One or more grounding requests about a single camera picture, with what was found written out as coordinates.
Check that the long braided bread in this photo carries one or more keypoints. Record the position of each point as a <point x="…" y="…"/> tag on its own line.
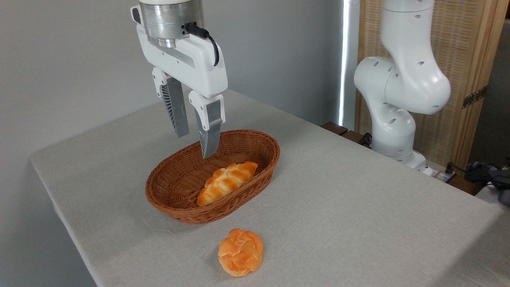
<point x="227" y="181"/>

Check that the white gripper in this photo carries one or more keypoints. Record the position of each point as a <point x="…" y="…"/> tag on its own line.
<point x="187" y="63"/>

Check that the metal screen hinge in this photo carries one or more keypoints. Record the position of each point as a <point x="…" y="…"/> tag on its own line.
<point x="474" y="97"/>

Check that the white vertical light strip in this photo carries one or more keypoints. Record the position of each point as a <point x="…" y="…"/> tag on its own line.
<point x="345" y="59"/>

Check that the round braided bread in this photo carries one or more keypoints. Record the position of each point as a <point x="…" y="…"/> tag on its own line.
<point x="241" y="253"/>

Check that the brown wicker basket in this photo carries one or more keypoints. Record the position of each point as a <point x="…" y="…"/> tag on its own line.
<point x="175" y="187"/>

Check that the black clamp knob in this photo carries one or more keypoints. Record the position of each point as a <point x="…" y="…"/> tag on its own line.
<point x="366" y="139"/>

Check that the grey tablecloth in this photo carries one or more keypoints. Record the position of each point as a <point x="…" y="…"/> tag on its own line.
<point x="358" y="219"/>

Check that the wooden rattan folding screen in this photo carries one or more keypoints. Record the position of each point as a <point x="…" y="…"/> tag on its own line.
<point x="458" y="48"/>

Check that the white power strip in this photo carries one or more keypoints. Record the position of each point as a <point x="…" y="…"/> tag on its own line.
<point x="438" y="174"/>

